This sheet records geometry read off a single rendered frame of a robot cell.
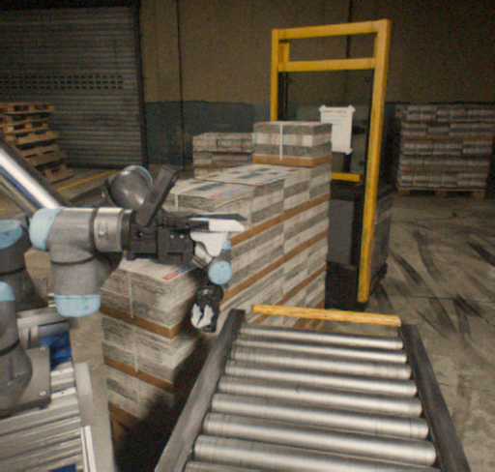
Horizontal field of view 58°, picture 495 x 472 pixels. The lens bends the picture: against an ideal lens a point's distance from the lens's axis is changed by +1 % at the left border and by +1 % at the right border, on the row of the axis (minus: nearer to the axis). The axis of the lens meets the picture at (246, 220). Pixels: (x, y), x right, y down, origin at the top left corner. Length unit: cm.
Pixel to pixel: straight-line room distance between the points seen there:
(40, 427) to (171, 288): 62
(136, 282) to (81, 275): 87
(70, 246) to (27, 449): 58
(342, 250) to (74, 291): 260
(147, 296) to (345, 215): 185
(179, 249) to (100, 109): 878
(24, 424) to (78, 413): 11
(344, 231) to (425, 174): 390
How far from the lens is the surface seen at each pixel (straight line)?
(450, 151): 700
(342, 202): 316
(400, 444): 100
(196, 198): 175
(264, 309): 137
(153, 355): 177
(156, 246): 77
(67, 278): 82
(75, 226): 79
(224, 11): 876
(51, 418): 120
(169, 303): 160
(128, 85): 921
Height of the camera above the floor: 144
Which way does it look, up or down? 16 degrees down
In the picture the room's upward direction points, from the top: straight up
